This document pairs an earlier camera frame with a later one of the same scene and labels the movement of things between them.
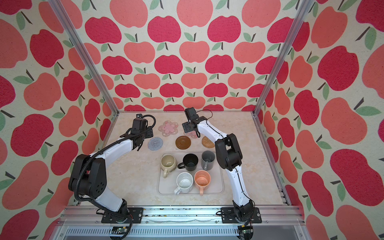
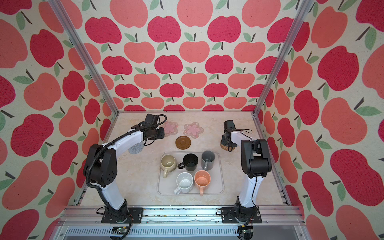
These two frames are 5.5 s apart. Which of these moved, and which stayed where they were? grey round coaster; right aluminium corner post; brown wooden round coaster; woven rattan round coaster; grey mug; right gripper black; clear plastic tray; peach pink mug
Moved: woven rattan round coaster; right gripper black; grey round coaster
Stayed: brown wooden round coaster; grey mug; clear plastic tray; right aluminium corner post; peach pink mug
